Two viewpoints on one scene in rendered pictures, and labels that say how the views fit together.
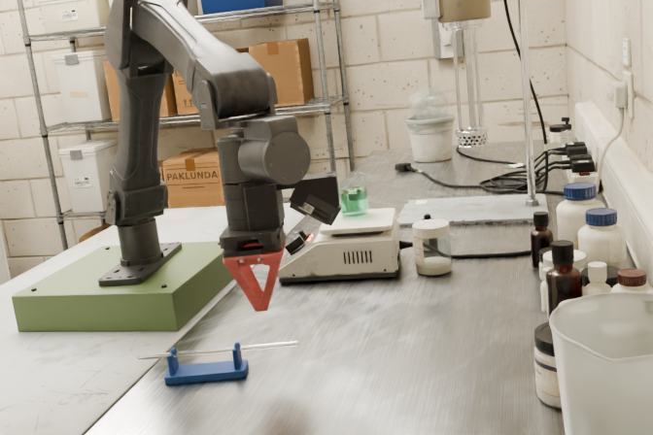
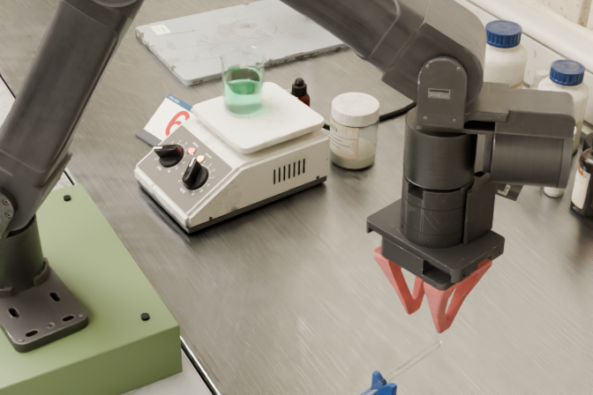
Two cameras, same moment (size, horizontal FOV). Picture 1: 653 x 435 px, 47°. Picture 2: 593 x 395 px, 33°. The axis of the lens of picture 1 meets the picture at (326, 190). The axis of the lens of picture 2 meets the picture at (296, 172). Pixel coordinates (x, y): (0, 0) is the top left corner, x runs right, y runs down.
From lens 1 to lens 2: 0.85 m
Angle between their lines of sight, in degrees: 47
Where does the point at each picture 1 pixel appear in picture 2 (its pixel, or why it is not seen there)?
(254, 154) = (539, 160)
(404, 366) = (536, 321)
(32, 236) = not seen: outside the picture
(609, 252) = (581, 112)
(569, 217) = (504, 68)
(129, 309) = (108, 371)
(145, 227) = (34, 227)
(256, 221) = (474, 230)
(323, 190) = not seen: hidden behind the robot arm
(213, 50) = not seen: outside the picture
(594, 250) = not seen: hidden behind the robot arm
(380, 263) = (313, 171)
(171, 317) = (175, 358)
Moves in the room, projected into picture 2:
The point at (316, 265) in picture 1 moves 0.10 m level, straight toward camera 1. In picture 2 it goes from (239, 197) to (303, 234)
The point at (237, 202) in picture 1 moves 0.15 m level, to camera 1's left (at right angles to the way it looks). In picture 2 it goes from (454, 212) to (323, 298)
